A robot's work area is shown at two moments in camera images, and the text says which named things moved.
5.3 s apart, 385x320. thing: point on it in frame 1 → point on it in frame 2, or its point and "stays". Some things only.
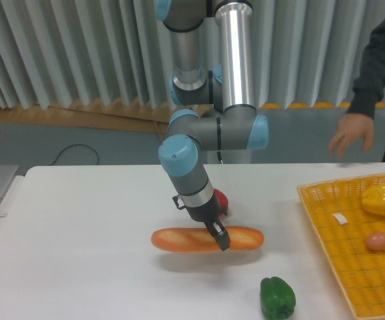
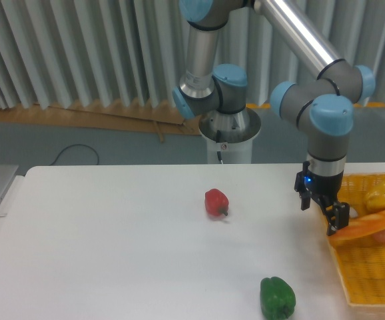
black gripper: (208, 214) → (325, 189)
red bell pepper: (223, 203) stays
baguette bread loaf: (200, 239) → (370, 223)
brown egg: (377, 241) → (384, 237)
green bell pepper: (277, 299) stays
